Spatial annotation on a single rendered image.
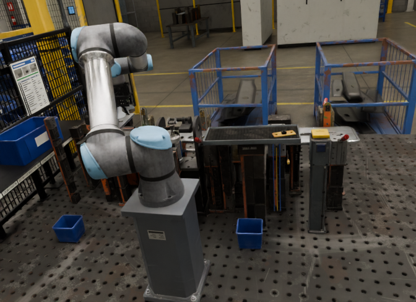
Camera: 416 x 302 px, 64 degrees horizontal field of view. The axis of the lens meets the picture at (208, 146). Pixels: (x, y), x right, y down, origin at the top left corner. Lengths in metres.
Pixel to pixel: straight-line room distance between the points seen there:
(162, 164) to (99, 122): 0.23
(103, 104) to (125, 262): 0.71
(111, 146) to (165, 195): 0.22
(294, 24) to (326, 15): 0.77
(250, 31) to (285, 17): 0.96
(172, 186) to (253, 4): 8.45
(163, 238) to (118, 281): 0.40
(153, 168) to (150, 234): 0.23
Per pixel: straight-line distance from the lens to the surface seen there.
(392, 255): 1.52
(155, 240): 1.13
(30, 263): 1.74
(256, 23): 9.35
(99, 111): 1.08
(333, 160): 1.55
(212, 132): 1.37
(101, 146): 1.01
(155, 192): 1.05
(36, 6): 2.41
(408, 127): 3.64
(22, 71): 2.11
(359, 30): 9.51
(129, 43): 1.21
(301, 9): 9.30
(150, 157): 0.99
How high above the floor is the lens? 1.70
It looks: 26 degrees down
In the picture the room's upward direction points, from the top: 7 degrees counter-clockwise
